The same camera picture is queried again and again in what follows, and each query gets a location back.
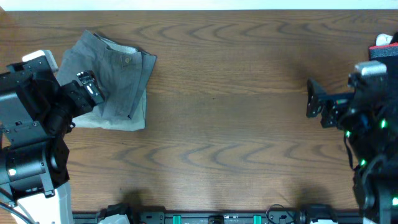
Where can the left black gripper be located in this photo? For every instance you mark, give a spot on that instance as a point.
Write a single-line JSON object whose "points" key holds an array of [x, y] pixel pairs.
{"points": [[72, 89]]}

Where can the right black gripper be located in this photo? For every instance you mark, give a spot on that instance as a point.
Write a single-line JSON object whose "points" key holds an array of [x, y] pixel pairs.
{"points": [[337, 105]]}

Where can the grey shorts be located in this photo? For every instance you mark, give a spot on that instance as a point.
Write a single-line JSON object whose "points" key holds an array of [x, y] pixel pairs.
{"points": [[122, 73]]}

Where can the khaki shorts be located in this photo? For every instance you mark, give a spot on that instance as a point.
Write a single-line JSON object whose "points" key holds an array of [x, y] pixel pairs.
{"points": [[137, 122]]}

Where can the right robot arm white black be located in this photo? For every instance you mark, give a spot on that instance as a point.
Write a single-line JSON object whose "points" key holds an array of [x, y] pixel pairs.
{"points": [[373, 159]]}

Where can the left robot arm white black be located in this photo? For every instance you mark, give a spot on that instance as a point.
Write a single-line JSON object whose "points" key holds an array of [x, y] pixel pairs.
{"points": [[34, 180]]}

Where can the dark clothes pile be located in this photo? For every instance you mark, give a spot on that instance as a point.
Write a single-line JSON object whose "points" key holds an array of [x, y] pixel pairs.
{"points": [[387, 55]]}

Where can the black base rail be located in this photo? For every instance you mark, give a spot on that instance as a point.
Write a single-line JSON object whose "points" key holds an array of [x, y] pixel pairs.
{"points": [[275, 214]]}

